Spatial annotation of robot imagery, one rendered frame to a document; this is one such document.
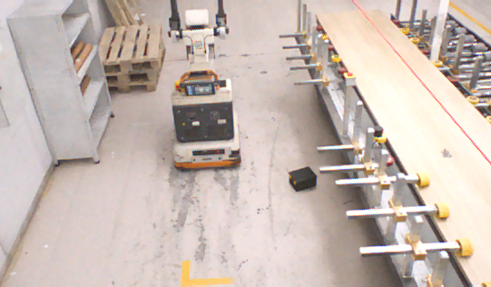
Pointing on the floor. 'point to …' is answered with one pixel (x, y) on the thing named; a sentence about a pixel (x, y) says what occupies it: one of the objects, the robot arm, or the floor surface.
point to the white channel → (439, 30)
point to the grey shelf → (95, 109)
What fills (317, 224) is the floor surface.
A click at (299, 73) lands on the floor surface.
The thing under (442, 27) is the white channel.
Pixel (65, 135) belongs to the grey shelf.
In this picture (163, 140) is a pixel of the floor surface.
